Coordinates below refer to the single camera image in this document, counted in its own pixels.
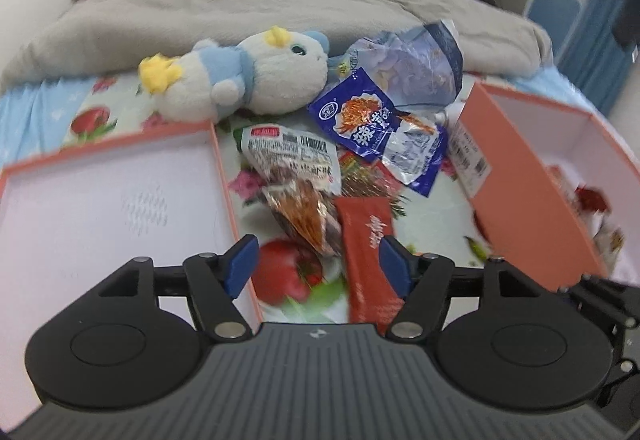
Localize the grey quilt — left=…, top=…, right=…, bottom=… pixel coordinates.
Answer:
left=0, top=0, right=553, bottom=94

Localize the brown packet white label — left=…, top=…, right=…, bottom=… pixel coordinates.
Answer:
left=240, top=123, right=343, bottom=196

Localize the light blue bedsheet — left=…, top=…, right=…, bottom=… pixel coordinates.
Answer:
left=0, top=65, right=640, bottom=166

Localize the blue white printed packet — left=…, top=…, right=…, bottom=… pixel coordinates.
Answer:
left=380, top=120, right=448, bottom=198

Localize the large clear plastic bag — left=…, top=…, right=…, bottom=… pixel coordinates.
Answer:
left=327, top=19, right=463, bottom=108

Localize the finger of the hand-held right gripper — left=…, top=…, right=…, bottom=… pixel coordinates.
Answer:
left=554, top=273, right=640, bottom=321

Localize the deep pink cardboard box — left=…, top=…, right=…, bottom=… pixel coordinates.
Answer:
left=457, top=81, right=640, bottom=293

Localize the clear packet brown snack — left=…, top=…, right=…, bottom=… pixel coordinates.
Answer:
left=261, top=180, right=347, bottom=257

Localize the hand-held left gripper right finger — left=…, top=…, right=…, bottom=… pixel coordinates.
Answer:
left=378, top=235, right=543, bottom=342

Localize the blue curtain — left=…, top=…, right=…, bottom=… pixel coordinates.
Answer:
left=557, top=0, right=640, bottom=116

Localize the white blue plush toy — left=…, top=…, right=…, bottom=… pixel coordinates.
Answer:
left=139, top=25, right=331, bottom=123

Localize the red foil snack packet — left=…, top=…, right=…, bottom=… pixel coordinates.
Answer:
left=337, top=153, right=401, bottom=201

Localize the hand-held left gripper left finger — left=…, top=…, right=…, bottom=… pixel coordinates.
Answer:
left=97, top=234, right=261, bottom=343

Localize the shallow pink box lid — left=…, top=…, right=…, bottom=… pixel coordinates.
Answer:
left=0, top=120, right=263, bottom=426

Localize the blue chair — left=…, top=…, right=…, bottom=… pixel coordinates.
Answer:
left=527, top=0, right=583, bottom=66

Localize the blue packet orange picture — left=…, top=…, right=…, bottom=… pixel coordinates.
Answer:
left=307, top=70, right=401, bottom=156

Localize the matte red snack packet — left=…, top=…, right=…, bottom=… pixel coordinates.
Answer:
left=332, top=197, right=408, bottom=326

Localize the red bordered clear packet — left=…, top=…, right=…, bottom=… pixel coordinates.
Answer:
left=547, top=164, right=613, bottom=221

